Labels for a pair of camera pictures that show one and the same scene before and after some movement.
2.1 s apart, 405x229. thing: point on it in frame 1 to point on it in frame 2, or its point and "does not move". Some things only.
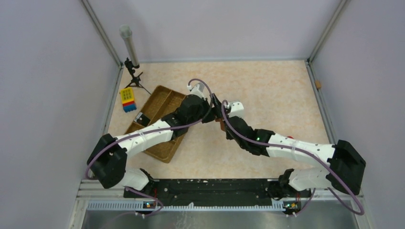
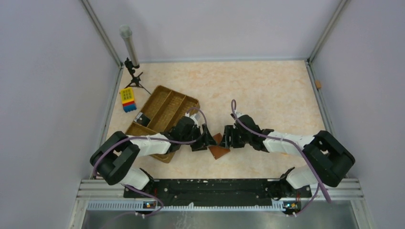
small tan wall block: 318,84 does not move
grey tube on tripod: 126,30 does not move
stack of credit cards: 142,119 does not move
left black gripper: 217,111 to 207,140
